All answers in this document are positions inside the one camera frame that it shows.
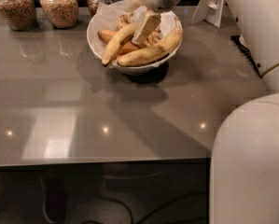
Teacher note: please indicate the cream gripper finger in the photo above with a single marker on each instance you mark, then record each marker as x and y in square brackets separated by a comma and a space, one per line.
[132, 5]

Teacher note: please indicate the white standing sign holder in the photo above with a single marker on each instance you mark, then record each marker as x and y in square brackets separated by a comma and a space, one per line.
[209, 11]

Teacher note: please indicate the black rubber mat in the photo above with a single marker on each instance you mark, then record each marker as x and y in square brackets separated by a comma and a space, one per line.
[235, 39]

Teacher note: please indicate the glass jar of grains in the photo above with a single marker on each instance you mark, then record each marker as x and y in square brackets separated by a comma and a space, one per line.
[62, 14]
[19, 15]

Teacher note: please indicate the long yellow banana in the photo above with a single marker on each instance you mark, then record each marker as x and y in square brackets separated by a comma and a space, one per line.
[117, 42]

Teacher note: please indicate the white ceramic bowl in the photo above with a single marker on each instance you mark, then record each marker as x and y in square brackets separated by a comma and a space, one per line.
[141, 69]

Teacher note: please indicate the small spotted banana back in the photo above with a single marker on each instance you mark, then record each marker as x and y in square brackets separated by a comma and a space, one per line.
[124, 20]

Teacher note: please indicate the glass jar of grains left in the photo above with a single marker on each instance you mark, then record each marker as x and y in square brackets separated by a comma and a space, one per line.
[19, 15]

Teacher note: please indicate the orange ripe banana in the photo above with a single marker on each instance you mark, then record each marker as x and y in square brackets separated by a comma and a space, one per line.
[106, 36]

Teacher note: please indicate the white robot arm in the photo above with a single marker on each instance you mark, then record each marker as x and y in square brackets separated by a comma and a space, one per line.
[244, 174]

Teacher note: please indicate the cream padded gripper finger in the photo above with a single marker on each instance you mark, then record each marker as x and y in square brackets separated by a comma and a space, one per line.
[147, 22]

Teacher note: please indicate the white paper bowl liner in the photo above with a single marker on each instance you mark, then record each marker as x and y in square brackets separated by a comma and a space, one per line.
[106, 19]

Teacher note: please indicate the large yellow banana front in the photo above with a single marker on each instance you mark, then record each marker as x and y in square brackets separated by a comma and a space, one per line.
[153, 53]

